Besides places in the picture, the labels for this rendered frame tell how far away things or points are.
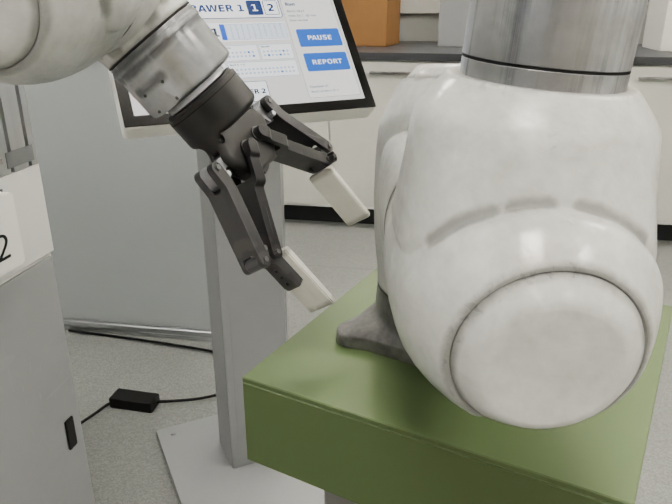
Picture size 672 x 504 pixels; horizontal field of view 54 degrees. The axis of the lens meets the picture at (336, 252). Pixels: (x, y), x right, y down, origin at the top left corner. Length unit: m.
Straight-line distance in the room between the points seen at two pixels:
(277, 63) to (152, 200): 1.04
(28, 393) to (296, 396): 0.64
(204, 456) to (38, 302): 0.85
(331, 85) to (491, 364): 1.11
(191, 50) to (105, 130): 1.76
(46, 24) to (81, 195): 2.06
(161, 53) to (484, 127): 0.29
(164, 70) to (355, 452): 0.36
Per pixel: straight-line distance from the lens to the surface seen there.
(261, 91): 1.36
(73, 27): 0.40
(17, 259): 1.06
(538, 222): 0.35
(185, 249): 2.33
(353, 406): 0.59
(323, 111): 1.38
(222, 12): 1.45
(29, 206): 1.11
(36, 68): 0.40
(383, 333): 0.66
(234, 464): 1.80
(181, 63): 0.57
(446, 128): 0.39
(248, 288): 1.55
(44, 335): 1.17
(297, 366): 0.65
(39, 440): 1.21
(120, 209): 2.38
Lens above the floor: 1.20
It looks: 22 degrees down
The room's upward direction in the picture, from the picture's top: straight up
